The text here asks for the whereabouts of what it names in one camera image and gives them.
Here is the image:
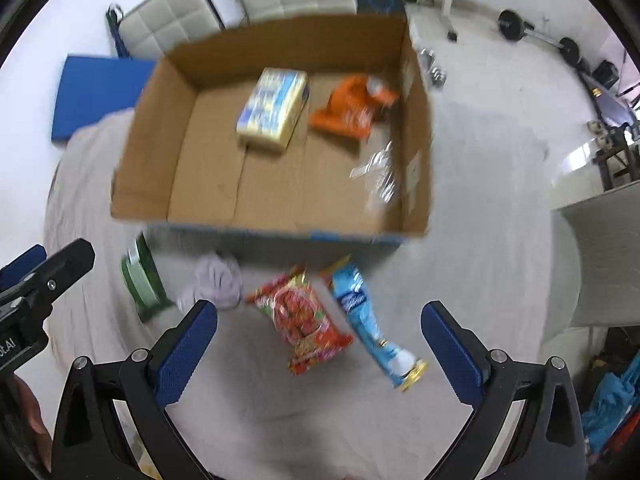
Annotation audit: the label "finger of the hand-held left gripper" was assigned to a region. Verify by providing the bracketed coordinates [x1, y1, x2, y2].
[0, 244, 47, 292]
[0, 238, 96, 313]

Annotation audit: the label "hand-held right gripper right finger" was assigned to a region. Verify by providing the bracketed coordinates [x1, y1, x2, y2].
[420, 301, 587, 480]

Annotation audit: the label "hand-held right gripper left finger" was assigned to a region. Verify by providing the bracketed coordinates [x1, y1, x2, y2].
[50, 300, 218, 480]

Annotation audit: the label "light blue snack packet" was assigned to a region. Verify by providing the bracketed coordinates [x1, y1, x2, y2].
[320, 255, 431, 394]

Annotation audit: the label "red snack packet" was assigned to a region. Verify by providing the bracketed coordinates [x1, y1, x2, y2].
[245, 265, 355, 377]

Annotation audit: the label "brown cardboard box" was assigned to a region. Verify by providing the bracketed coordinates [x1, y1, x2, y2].
[110, 12, 434, 247]

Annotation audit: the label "person's left hand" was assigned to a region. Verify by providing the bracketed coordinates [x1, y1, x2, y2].
[10, 376, 53, 472]

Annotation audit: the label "pale grey cloth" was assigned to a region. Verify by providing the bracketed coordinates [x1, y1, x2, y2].
[177, 253, 245, 314]

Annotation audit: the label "blue plastic bag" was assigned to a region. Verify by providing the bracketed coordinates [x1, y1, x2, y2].
[581, 359, 640, 457]

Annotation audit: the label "blue foam mat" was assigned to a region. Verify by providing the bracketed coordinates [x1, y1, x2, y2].
[52, 54, 159, 147]

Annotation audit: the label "white table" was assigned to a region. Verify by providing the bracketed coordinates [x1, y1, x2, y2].
[544, 180, 640, 343]

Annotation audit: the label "clear plastic packet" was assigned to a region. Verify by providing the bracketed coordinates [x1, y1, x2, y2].
[349, 140, 402, 212]

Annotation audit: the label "wooden stool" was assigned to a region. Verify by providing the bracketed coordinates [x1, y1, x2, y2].
[594, 125, 640, 192]

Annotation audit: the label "yellow tissue packet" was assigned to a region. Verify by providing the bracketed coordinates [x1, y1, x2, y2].
[235, 67, 309, 149]

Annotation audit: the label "orange snack packet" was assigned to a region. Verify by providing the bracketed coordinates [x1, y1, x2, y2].
[308, 74, 401, 141]

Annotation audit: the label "metal dumbbells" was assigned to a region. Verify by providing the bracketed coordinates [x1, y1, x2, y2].
[419, 47, 449, 89]

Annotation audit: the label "black barbell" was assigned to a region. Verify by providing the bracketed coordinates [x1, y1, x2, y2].
[497, 8, 584, 67]

